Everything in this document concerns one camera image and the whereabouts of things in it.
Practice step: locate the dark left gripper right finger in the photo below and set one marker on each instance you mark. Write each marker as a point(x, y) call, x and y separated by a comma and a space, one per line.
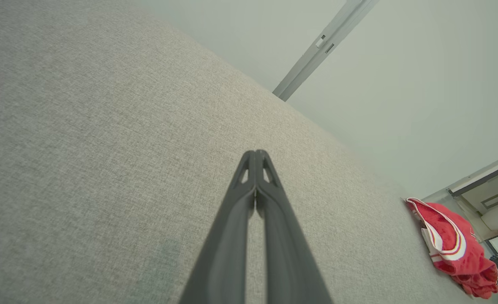
point(287, 261)

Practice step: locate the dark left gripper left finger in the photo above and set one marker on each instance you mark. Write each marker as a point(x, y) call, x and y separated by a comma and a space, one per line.
point(223, 261)

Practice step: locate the red shorts with white trim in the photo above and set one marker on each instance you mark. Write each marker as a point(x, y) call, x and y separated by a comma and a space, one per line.
point(464, 253)

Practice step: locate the white box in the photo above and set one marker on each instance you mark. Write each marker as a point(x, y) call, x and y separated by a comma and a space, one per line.
point(496, 218)

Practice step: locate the white partition frame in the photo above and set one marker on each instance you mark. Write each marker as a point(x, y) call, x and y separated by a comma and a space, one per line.
point(485, 175)

